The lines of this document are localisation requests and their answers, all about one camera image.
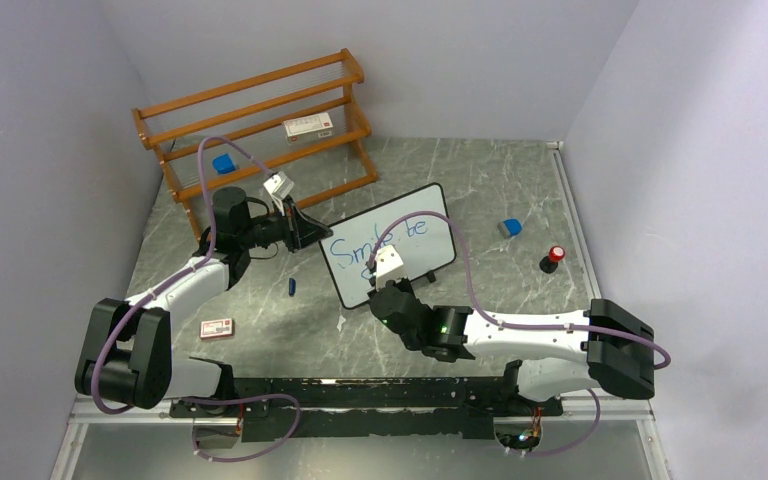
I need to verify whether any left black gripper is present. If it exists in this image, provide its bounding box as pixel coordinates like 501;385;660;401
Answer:
238;195;331;254

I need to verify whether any white whiteboard black frame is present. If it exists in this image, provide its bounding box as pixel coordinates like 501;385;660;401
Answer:
319;182;457;309

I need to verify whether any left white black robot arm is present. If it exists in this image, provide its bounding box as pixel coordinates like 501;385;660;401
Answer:
74;187;332;416

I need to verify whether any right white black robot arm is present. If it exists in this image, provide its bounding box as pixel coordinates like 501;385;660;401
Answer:
369;281;656;414

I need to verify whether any blue grey whiteboard eraser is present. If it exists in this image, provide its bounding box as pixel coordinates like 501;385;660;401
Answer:
497;218;522;238

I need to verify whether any blue cube on shelf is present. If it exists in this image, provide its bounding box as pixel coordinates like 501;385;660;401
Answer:
212;153;238;175

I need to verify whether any white red box on shelf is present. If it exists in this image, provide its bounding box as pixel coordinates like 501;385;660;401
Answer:
282;112;334;145

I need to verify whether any red white box on table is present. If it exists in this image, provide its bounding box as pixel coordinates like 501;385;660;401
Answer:
199;318;234;340

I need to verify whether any orange wooden shelf rack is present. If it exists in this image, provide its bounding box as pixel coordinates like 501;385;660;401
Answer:
131;48;379;235

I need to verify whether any red black bottle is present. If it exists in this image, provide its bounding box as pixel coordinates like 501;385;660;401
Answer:
539;245;566;274

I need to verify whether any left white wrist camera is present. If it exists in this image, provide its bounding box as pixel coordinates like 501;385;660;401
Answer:
263;172;295;215

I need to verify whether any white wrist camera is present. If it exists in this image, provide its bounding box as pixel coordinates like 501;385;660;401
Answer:
263;172;295;215
367;245;407;290

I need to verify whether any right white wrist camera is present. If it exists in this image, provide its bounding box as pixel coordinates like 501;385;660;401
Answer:
367;245;407;290

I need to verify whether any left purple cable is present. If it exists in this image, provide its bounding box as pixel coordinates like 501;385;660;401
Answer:
89;135;276;416

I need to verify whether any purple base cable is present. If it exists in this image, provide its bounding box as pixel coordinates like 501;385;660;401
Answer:
181;394;302;464

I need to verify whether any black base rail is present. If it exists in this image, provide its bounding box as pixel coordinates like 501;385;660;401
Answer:
169;374;563;442

